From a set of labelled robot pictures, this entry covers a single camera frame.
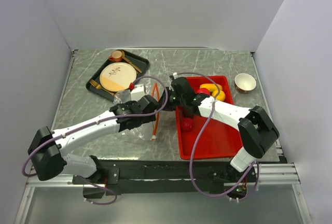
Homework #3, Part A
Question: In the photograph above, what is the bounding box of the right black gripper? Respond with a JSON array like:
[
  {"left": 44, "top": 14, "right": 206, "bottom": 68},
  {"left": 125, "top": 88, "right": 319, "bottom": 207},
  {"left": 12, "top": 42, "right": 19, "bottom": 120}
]
[{"left": 157, "top": 87, "right": 186, "bottom": 112}]

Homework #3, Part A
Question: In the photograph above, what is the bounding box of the clear zip bag orange zipper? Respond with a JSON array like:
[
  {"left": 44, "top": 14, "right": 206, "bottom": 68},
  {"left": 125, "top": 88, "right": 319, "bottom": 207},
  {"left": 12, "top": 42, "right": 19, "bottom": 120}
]
[{"left": 114, "top": 82, "right": 163, "bottom": 142}]

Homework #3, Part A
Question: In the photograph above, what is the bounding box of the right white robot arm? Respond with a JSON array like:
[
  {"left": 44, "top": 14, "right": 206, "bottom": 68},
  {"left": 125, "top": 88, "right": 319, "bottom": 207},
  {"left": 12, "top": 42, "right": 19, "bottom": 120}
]
[{"left": 158, "top": 73, "right": 280, "bottom": 181}]

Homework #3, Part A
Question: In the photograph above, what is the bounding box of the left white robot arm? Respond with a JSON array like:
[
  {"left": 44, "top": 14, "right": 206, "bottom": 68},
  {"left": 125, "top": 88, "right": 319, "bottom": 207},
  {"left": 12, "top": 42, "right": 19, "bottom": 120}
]
[{"left": 27, "top": 95, "right": 160, "bottom": 184}]

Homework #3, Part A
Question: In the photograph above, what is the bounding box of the dark maroon passion fruit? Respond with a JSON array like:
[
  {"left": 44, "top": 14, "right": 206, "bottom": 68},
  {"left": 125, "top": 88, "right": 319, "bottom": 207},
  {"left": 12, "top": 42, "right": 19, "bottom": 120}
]
[{"left": 183, "top": 111, "right": 194, "bottom": 119}]

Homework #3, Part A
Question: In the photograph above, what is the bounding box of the red wrinkled fruit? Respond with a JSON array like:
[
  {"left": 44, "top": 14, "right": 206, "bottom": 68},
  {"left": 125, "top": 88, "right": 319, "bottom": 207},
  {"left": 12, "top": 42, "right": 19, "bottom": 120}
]
[{"left": 180, "top": 118, "right": 194, "bottom": 132}]

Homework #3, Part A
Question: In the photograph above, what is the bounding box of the cream and orange plate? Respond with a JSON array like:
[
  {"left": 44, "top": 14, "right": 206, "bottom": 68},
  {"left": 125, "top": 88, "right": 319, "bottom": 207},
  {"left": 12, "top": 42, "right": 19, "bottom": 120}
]
[{"left": 100, "top": 62, "right": 137, "bottom": 92}]

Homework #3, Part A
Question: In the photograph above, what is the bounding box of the red apple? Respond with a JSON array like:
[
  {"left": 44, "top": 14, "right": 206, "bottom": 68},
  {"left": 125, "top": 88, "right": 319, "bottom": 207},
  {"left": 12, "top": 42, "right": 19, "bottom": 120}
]
[{"left": 197, "top": 88, "right": 210, "bottom": 95}]

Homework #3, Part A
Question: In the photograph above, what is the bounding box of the gold fork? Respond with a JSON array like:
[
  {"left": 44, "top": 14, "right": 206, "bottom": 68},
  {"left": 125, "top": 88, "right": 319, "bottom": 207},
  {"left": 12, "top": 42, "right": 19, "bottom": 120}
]
[{"left": 89, "top": 79, "right": 115, "bottom": 96}]

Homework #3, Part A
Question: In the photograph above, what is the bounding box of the yellow banana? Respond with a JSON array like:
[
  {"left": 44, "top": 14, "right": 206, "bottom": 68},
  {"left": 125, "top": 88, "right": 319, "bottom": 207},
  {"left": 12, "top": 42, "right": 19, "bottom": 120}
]
[{"left": 199, "top": 83, "right": 226, "bottom": 102}]

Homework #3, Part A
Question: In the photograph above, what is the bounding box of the gold spoon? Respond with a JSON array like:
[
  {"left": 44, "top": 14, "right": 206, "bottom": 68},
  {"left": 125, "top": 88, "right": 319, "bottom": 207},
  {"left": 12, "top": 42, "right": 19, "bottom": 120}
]
[{"left": 122, "top": 57, "right": 142, "bottom": 73}]

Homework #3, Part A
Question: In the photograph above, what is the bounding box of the orange cup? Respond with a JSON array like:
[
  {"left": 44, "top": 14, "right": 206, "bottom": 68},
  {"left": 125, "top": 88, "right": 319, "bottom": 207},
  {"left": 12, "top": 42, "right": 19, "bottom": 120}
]
[{"left": 108, "top": 50, "right": 123, "bottom": 62}]

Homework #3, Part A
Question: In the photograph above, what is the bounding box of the red plastic bin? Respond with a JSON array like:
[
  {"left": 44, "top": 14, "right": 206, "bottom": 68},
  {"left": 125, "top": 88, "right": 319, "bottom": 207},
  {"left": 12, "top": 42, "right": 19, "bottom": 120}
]
[{"left": 175, "top": 75, "right": 243, "bottom": 160}]

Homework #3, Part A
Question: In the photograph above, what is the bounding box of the white bowl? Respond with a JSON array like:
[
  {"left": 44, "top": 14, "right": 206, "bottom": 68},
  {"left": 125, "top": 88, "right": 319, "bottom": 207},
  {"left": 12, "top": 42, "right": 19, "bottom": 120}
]
[{"left": 234, "top": 73, "right": 257, "bottom": 93}]

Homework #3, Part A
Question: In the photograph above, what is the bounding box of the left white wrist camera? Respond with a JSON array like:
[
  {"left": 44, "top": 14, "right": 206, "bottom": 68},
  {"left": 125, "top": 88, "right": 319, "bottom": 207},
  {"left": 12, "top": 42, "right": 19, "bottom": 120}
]
[{"left": 129, "top": 83, "right": 146, "bottom": 101}]

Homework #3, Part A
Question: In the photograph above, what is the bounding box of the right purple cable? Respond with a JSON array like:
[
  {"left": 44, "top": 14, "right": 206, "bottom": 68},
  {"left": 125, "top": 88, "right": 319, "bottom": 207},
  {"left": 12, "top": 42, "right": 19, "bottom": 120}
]
[{"left": 173, "top": 71, "right": 260, "bottom": 199}]

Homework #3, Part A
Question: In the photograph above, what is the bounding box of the purple cable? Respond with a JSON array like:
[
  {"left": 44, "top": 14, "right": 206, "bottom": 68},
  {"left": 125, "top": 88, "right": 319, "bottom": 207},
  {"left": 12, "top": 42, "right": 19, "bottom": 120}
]
[
  {"left": 173, "top": 71, "right": 260, "bottom": 199},
  {"left": 21, "top": 75, "right": 167, "bottom": 178}
]

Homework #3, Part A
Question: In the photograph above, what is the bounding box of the aluminium frame rail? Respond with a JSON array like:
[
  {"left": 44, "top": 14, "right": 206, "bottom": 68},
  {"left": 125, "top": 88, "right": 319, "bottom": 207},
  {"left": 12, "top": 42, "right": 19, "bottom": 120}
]
[{"left": 25, "top": 145, "right": 301, "bottom": 187}]

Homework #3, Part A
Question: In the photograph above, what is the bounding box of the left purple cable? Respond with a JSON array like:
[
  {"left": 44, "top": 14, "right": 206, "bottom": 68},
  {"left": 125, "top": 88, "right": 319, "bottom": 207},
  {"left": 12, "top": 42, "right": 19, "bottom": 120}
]
[{"left": 21, "top": 75, "right": 167, "bottom": 178}]

